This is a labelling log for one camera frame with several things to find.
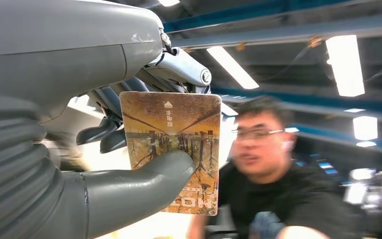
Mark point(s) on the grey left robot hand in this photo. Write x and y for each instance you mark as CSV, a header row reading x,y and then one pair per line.
x,y
62,39

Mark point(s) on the yellow-brown ID card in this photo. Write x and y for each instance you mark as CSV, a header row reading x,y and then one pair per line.
x,y
177,125

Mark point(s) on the person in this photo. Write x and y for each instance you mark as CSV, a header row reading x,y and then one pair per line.
x,y
293,198

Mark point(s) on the ceiling light bar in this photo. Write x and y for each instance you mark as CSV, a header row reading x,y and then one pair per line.
x,y
232,67
344,66
365,128
168,2

